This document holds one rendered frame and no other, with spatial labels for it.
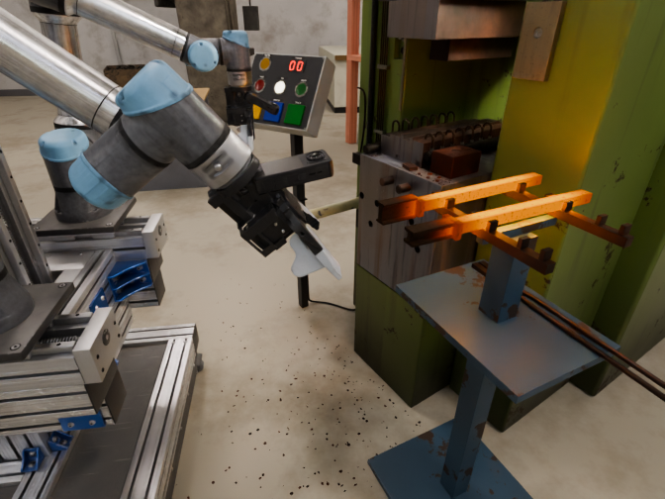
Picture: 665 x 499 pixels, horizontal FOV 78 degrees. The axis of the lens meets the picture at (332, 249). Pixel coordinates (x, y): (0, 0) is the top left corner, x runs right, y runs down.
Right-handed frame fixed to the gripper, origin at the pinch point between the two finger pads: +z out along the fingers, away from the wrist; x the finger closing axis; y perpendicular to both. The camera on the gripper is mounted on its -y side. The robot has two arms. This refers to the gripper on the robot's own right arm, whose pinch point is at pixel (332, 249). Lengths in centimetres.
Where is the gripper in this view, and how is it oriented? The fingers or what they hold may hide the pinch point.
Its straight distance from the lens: 65.6
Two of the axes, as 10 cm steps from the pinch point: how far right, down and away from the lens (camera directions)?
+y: -7.7, 6.1, 1.6
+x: 2.5, 5.3, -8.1
